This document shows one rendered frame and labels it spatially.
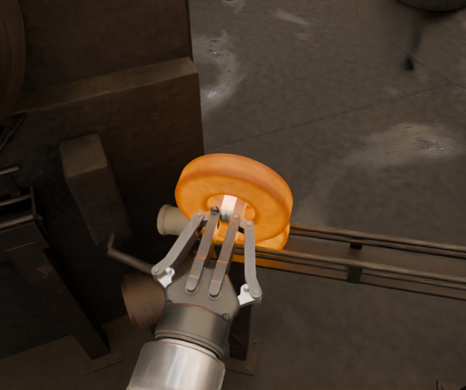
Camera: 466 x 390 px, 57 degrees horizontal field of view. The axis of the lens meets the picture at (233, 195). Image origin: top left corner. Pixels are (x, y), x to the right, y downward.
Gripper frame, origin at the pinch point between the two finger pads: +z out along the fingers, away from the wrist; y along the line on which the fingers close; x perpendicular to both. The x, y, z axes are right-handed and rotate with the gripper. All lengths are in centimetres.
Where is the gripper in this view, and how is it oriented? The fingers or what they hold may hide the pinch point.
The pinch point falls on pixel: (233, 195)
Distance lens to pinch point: 55.2
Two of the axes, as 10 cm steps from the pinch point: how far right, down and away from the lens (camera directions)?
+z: 2.3, -7.9, 5.6
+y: 9.7, 1.8, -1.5
